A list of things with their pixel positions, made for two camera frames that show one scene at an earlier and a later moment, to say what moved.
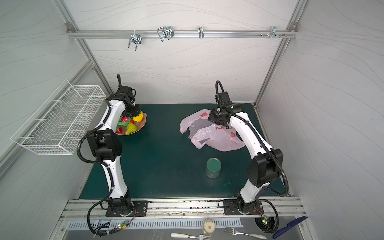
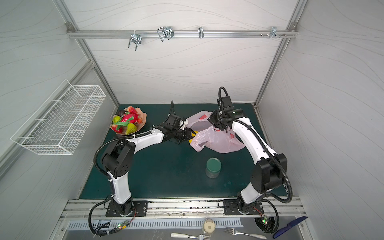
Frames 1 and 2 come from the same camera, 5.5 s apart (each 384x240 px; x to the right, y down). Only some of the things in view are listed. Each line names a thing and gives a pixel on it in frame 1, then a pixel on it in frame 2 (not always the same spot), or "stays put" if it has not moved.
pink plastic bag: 205,134 stays put
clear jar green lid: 213,167 stays put
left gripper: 136,113 -> 188,135
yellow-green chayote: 131,128 stays put
